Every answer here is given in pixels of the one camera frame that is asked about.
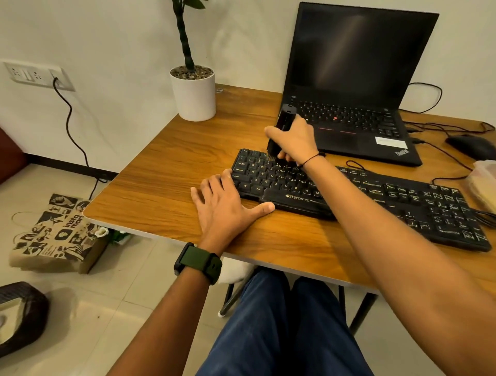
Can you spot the clear plastic box red latches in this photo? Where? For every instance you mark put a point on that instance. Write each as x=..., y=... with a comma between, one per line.
x=486, y=167

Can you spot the black computer mouse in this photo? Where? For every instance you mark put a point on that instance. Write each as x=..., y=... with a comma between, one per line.
x=472, y=147

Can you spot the black woven basket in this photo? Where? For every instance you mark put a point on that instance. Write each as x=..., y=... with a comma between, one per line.
x=36, y=310

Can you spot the white wall socket panel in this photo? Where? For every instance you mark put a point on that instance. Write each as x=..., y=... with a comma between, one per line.
x=27, y=74

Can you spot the black laptop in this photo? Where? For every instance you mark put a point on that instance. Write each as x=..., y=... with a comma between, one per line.
x=356, y=50

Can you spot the white seat chair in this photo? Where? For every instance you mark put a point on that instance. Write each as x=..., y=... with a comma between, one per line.
x=234, y=271

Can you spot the person's right forearm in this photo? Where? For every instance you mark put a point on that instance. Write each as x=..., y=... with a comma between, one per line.
x=399, y=255

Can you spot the person's left hand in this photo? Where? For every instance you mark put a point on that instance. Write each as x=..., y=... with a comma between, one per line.
x=221, y=213

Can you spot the yellow cloth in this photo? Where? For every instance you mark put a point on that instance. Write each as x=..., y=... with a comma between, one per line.
x=484, y=190

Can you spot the printed brown paper bag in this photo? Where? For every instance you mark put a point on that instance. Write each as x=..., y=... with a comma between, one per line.
x=58, y=236

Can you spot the green potted plant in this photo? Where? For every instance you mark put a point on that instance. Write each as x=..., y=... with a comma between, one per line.
x=185, y=42

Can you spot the person's blue jeans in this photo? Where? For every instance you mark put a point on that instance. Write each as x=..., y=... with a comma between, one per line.
x=271, y=329

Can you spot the black keyboard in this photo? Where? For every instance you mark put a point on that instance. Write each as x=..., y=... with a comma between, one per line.
x=267, y=176

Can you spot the person's left forearm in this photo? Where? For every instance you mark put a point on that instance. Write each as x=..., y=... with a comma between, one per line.
x=162, y=329

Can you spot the black cleaning brush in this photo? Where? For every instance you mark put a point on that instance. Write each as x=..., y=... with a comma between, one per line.
x=286, y=116

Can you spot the black metal table leg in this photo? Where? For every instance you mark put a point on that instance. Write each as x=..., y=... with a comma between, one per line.
x=362, y=313

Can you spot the maroon sofa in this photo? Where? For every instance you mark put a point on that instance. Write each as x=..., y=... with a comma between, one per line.
x=9, y=159

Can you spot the person's right hand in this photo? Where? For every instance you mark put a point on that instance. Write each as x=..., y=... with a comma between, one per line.
x=300, y=143

